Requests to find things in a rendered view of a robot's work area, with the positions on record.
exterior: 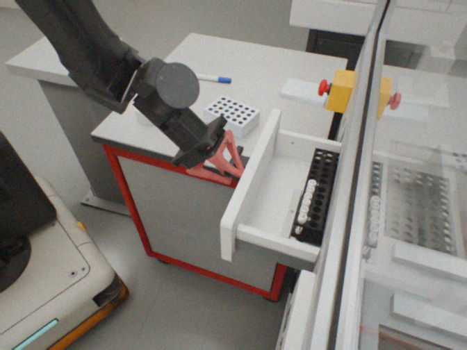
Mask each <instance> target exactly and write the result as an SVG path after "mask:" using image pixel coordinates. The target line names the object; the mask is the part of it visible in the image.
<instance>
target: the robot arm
mask: <svg viewBox="0 0 467 350"><path fill-rule="evenodd" d="M14 1H15V3H16V4H17V5H18V6H19V7H20V8H21V9H22V10H23V11H24V13H25V14H26V15H27V17H29V18H30V19H31V21H32V22H33V23H34V24H35V25H36V26H37V27H38V28H39V30H40V31H41V32H42V33H43V35H45V37H46V38H47V39H48V41H49V42H50V44H51V45H52V47H53V48H54V49H55V51H56V53H57V55H58V57H59V59H60V63H61V64H62V65H63V67H64V68H65V69H66V70H67V71H68V72H69V73H68V76H69V77H70V78H71V79H72V80H73V81H74V82H75V83H76V84H77V85H78V86H79V87H80V88H81V89H82V90H83V91H84V95H85V96H87V98H90V99H92V100H93V101H94V102H96V103H99V104H101V105H103V106H105V107H107V108H108V109H110V110H112V111H114V112H116V113H118V114H120V115H122V114H123V113H124V112H125V111H126V109H127V106H128V104H129V102H130V101H132V100H133V101H134V103H133V104H132V105H133V106H135V108H136V109H137V110H138V111H139V112H141V113H142V114H143V115H144V116H145V117H146V118H147V119H148V120H149V121H150V122H151V123H152V124H153V125H154V126H155V127H156V128H158V129H159V130H160V131H161V132H162V133H163V134H164V135H166V136H167V137H168V138H169V139H170V140H171V141H172V143H174V144H176V145H177V146H178V148H179V150H178V151H177V154H176V156H174V157H173V159H172V160H171V163H172V164H173V165H174V166H175V167H178V166H179V165H180V164H182V165H184V166H185V167H186V168H187V170H186V171H187V173H188V174H190V175H194V176H200V177H204V178H209V179H212V180H215V181H219V182H222V183H224V184H227V185H230V183H231V180H232V178H231V177H228V176H225V175H224V171H225V170H226V171H227V172H228V173H230V174H232V175H234V176H237V177H238V178H241V176H242V175H243V171H244V168H243V165H242V163H241V161H240V158H239V155H238V150H237V148H236V143H235V139H234V137H233V134H232V132H231V130H230V129H228V130H225V129H224V127H225V126H226V125H227V122H228V120H227V119H226V118H225V117H224V116H223V115H220V116H219V117H218V118H216V119H214V120H213V121H211V123H209V124H207V125H206V124H205V123H204V122H203V121H202V120H201V119H200V118H199V117H198V116H197V115H196V114H195V112H193V111H192V110H191V109H190V108H189V107H191V106H192V105H193V104H194V102H196V101H197V100H198V97H199V92H200V85H199V80H198V78H197V75H195V73H194V72H193V70H192V69H191V68H189V66H186V65H185V64H182V63H179V62H171V63H166V62H165V61H164V60H162V59H160V58H157V57H153V58H151V59H149V60H148V61H147V60H145V59H144V58H141V57H140V56H138V52H139V51H138V50H136V49H134V48H132V47H131V46H130V45H128V44H127V43H124V42H123V41H121V39H120V37H119V36H118V35H117V34H116V33H114V31H113V30H112V29H111V28H109V27H108V25H107V23H106V22H105V21H104V19H103V18H101V15H100V14H99V12H98V10H97V7H96V6H95V5H94V4H93V2H92V0H14ZM136 70H137V71H136ZM135 71H136V74H135ZM134 74H135V76H134V78H133V79H132V76H133V75H134ZM131 79H132V82H131ZM130 82H131V84H130V86H129V83H130ZM128 86H129V88H128ZM127 88H128V90H127V92H126V89H127ZM125 92H126V94H125ZM124 94H125V97H124V100H123V101H122V102H121V100H122V97H123V96H124ZM136 94H137V96H136V97H135V99H133V98H134V96H135V95H136ZM120 102H121V103H120ZM226 148H227V149H228V152H229V153H230V155H231V157H232V159H233V162H234V163H235V164H236V166H237V168H238V169H237V168H235V167H233V166H232V165H231V164H230V163H229V162H228V160H227V159H226V158H225V157H223V155H222V153H223V151H224V150H225V149H226ZM206 160H207V161H208V162H209V163H211V164H212V165H215V166H216V167H217V168H218V169H219V171H220V173H221V175H223V176H220V175H217V174H215V173H212V172H211V171H209V170H207V169H204V168H202V166H204V163H205V162H206Z"/></svg>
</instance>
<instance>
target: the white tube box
mask: <svg viewBox="0 0 467 350"><path fill-rule="evenodd" d="M203 114H204V121H205V122H206V123H208V124H209V123H211V121H213V120H214V119H216V118H218V117H219V116H220V115H223V116H224V117H225V118H226V119H227V120H228V122H227V125H226V126H225V127H224V129H225V130H228V129H230V130H231V132H232V134H233V135H235V136H237V137H239V138H241V139H242V138H243V137H245V136H246V135H247V134H248V133H249V131H250V130H251V129H252V128H253V127H255V126H256V125H257V124H258V123H259V117H260V110H258V109H255V108H252V107H250V106H247V105H245V103H241V102H239V101H236V100H234V99H230V98H229V97H226V96H223V94H222V96H220V97H219V98H218V99H216V100H215V101H213V102H212V103H210V105H209V106H208V107H206V108H205V109H203Z"/></svg>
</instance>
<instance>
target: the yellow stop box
mask: <svg viewBox="0 0 467 350"><path fill-rule="evenodd" d="M355 74H357V73H356V72H352V71H348V70H343V69H337V70H336V72H335V77H334V81H333V83H331V82H330V84H329V88H328V92H327V95H329V98H328V102H327V105H326V109H327V110H329V111H333V112H338V113H344V112H345V111H346V107H347V103H348V100H350V96H351V93H352V89H353V86H354V79H355Z"/></svg>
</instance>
